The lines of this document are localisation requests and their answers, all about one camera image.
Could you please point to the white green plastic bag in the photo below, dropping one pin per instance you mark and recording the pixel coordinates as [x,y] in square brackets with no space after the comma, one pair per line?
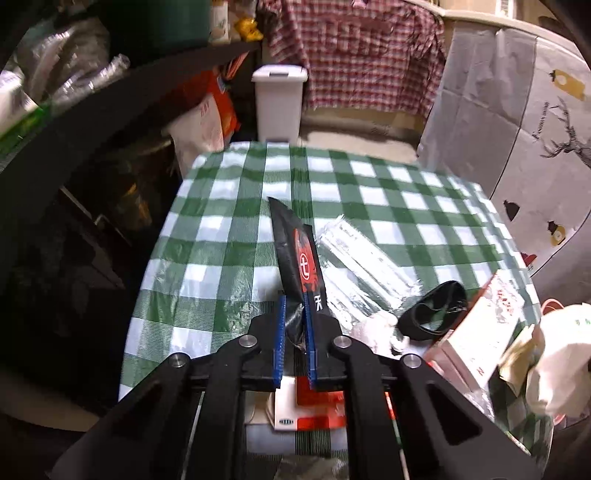
[550,362]

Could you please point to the white red carton box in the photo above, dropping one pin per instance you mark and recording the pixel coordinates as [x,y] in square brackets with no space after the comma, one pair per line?
[468,355]

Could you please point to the white sack on floor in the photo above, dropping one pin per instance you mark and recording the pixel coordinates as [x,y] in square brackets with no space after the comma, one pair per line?
[195,132]

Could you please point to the black elastic band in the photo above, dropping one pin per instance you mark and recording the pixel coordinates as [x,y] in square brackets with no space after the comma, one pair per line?
[436,313]

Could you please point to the clear plastic wrapper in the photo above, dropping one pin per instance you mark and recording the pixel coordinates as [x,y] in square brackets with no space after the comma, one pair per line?
[361,280]

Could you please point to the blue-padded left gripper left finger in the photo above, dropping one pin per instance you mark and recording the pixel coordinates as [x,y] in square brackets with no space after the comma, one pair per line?
[279,340]

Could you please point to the red white plaid cloth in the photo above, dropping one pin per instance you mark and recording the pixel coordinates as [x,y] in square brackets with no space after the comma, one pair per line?
[386,56]

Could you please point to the black storage shelf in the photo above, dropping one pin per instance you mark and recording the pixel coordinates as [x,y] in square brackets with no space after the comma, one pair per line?
[167,44]

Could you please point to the red white toothpaste box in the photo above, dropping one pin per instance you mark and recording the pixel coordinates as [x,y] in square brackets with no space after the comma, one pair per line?
[294,406]

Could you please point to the white tissue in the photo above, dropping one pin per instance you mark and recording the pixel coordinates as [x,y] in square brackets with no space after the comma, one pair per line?
[381,334]

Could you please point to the grey deer print cover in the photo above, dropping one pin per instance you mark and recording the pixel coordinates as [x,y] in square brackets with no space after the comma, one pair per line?
[512,114]

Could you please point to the black red crab snack packet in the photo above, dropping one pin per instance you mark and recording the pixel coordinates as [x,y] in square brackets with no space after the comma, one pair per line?
[300,273]

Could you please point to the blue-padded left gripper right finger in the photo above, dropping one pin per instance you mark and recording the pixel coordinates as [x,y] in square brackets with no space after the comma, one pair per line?
[312,363]

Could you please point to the orange red bag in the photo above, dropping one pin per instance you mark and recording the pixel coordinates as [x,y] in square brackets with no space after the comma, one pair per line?
[210,82]

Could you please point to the white pedal trash bin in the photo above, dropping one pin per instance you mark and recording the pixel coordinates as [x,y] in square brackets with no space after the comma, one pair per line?
[279,99]

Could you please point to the green white checkered tablecloth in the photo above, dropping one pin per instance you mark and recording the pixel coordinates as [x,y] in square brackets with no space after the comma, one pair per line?
[213,267]

